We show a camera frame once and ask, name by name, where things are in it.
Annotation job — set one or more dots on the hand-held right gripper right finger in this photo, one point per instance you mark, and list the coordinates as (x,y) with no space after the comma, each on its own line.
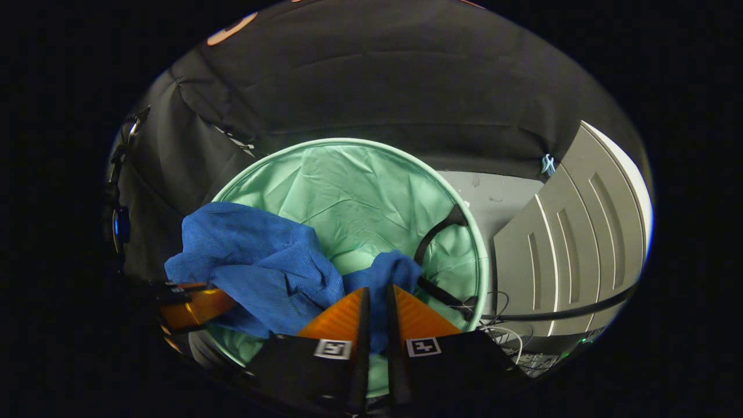
(397,371)

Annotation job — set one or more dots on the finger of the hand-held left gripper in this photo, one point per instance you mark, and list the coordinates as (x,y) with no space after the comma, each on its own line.
(194,306)

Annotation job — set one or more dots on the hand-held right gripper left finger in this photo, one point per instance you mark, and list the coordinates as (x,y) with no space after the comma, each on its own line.
(359,371)

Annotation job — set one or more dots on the blue shirt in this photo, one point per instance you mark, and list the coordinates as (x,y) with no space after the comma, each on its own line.
(255,255)

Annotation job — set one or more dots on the green laundry hamper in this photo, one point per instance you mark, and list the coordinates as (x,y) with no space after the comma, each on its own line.
(360,197)

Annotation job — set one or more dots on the white cabinet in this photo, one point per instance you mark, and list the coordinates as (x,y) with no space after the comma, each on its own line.
(580,232)

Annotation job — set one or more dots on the black backdrop cloth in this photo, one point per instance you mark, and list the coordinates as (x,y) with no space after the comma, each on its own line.
(377,75)

